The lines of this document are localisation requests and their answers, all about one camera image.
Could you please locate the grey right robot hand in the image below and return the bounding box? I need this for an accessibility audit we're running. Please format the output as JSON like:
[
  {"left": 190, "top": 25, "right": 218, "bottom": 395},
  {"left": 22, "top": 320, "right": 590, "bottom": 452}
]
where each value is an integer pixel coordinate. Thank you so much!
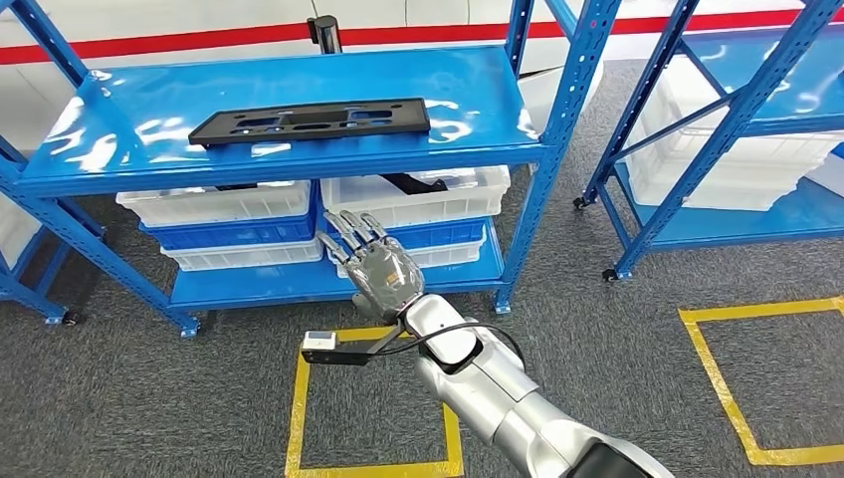
[{"left": 316, "top": 209, "right": 427, "bottom": 326}]

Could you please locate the black plastic car part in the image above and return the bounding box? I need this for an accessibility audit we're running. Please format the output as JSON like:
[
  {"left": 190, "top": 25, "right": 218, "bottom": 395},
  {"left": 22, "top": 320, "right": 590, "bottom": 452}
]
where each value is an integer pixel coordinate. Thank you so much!
[{"left": 187, "top": 97, "right": 432, "bottom": 147}]

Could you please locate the blue metal shelf rack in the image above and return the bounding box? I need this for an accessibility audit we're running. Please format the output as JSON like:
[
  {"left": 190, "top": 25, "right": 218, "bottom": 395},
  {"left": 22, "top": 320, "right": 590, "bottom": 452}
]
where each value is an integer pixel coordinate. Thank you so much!
[
  {"left": 0, "top": 191, "right": 84, "bottom": 328},
  {"left": 573, "top": 0, "right": 844, "bottom": 284},
  {"left": 0, "top": 0, "right": 624, "bottom": 341}
]

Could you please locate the yellow floor tape square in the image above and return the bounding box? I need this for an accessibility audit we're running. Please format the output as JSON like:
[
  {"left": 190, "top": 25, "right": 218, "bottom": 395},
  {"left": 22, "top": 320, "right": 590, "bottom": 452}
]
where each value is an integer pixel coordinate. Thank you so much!
[
  {"left": 679, "top": 297, "right": 844, "bottom": 468},
  {"left": 285, "top": 326, "right": 466, "bottom": 478}
]

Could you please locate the red barrier belt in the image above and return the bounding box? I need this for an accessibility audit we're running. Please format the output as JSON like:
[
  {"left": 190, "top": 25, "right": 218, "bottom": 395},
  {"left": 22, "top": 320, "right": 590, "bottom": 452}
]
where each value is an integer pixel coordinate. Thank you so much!
[
  {"left": 0, "top": 21, "right": 312, "bottom": 68},
  {"left": 339, "top": 7, "right": 806, "bottom": 48}
]

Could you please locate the white car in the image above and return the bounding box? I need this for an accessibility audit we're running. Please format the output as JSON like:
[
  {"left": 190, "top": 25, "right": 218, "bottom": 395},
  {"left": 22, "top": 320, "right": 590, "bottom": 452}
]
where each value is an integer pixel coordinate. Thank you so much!
[{"left": 0, "top": 0, "right": 604, "bottom": 136}]

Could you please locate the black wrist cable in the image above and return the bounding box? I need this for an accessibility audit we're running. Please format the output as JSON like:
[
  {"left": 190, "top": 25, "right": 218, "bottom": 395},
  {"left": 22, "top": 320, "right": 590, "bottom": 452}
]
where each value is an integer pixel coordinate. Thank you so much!
[{"left": 365, "top": 322, "right": 527, "bottom": 370}]

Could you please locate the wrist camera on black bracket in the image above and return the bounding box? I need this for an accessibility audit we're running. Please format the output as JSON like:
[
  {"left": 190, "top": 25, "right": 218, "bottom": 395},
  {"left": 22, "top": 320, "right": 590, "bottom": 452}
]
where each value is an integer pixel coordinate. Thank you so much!
[{"left": 302, "top": 324, "right": 405, "bottom": 367}]

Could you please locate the black stanchion post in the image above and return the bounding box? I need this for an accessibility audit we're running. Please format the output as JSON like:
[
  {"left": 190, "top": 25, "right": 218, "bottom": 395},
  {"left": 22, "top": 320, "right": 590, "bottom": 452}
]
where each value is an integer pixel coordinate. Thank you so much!
[{"left": 306, "top": 15, "right": 344, "bottom": 56}]

